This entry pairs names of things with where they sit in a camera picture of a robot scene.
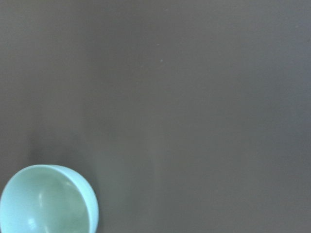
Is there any light green bowl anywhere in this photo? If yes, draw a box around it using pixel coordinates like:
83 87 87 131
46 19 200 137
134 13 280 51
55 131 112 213
0 165 99 233

